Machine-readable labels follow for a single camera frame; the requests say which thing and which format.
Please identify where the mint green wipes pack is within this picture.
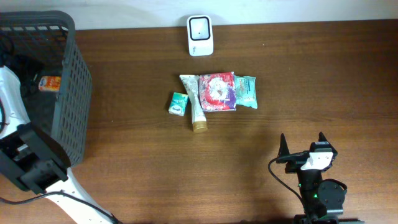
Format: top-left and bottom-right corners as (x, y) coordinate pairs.
(234, 75), (257, 109)

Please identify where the orange tissue pack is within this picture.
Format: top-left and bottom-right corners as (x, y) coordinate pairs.
(38, 76), (62, 92)

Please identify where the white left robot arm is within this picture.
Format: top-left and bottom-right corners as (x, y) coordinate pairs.
(1, 66), (119, 223)

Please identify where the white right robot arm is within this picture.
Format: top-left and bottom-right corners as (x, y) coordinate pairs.
(277, 133), (363, 223)

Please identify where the white barcode scanner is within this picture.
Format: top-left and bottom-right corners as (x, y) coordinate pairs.
(187, 15), (214, 57)

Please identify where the small teal tissue pack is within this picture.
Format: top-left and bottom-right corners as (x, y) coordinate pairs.
(169, 92), (188, 116)

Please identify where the white cream tube gold cap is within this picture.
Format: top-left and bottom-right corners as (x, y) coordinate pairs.
(179, 75), (208, 133)

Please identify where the dark grey plastic basket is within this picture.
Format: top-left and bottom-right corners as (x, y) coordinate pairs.
(1, 11), (93, 166)

